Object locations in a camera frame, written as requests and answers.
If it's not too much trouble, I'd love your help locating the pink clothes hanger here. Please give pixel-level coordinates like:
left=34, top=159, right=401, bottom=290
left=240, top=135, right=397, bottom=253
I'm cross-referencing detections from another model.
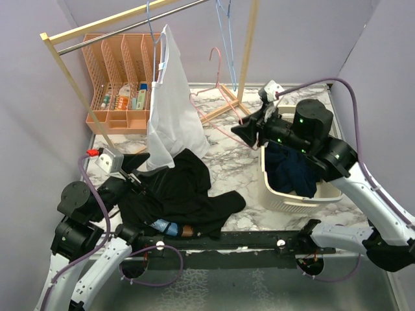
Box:
left=189, top=47, right=260, bottom=150

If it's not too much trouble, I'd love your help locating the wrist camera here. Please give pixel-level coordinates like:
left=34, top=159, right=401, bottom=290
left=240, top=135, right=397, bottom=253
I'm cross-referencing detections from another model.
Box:
left=258, top=80, right=285, bottom=122
left=95, top=148, right=124, bottom=175

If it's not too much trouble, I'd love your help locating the cream laundry basket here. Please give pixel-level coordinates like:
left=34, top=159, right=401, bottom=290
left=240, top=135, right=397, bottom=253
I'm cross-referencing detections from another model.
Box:
left=257, top=146, right=344, bottom=214

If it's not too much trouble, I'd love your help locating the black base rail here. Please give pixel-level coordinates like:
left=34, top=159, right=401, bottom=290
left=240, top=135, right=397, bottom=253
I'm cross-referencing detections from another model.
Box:
left=141, top=231, right=335, bottom=270

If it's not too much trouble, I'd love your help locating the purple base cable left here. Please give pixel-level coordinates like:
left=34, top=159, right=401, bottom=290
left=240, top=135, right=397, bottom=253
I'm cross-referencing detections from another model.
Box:
left=119, top=244, right=185, bottom=288

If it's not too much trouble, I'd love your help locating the light blue clothes hanger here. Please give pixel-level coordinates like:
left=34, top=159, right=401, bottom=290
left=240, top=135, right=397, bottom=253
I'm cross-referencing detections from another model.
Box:
left=215, top=0, right=237, bottom=91

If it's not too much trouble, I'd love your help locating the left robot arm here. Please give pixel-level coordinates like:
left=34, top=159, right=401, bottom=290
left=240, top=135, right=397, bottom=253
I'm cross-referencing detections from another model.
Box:
left=35, top=148, right=159, bottom=310

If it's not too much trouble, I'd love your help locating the black t shirt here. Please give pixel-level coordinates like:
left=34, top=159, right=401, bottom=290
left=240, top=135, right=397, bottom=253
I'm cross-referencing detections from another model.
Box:
left=118, top=149, right=246, bottom=238

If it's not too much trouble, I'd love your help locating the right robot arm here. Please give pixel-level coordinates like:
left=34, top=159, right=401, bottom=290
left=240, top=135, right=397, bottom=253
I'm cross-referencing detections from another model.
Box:
left=231, top=99, right=414, bottom=272

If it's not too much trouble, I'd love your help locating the wooden clothes rack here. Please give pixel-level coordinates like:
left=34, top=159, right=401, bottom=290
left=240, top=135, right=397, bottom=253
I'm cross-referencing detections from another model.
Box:
left=40, top=1, right=260, bottom=148

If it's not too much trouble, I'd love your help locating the navy blue t shirt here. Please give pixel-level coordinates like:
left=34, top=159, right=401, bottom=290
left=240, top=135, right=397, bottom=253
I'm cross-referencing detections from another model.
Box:
left=265, top=142, right=321, bottom=198

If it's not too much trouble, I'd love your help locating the pink plastic organizer basket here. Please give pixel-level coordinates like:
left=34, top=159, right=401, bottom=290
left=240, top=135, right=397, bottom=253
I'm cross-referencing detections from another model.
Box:
left=82, top=33, right=160, bottom=134

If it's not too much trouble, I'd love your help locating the white t shirt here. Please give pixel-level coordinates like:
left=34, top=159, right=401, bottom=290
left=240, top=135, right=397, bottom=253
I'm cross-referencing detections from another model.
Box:
left=147, top=25, right=210, bottom=170

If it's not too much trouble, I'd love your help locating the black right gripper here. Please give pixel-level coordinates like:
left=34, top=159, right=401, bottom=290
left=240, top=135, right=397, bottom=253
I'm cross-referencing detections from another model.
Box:
left=232, top=102, right=313, bottom=156

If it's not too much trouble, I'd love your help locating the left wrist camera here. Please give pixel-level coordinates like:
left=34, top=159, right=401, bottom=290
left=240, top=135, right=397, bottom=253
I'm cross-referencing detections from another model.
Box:
left=95, top=148, right=124, bottom=175

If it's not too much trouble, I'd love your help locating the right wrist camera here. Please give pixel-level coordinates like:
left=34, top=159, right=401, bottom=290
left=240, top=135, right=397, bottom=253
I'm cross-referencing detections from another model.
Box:
left=258, top=80, right=285, bottom=122

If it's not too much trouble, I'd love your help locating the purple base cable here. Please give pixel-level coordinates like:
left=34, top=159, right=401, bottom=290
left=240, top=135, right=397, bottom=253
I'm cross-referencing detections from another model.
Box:
left=119, top=244, right=185, bottom=288
left=301, top=252, right=362, bottom=283

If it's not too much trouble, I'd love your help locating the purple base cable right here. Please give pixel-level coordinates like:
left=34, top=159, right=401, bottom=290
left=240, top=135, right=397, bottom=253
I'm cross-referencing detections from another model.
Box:
left=301, top=252, right=362, bottom=283

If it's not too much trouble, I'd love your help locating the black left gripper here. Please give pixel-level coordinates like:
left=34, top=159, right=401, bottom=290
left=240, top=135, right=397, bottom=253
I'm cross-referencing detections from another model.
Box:
left=91, top=152, right=170, bottom=221

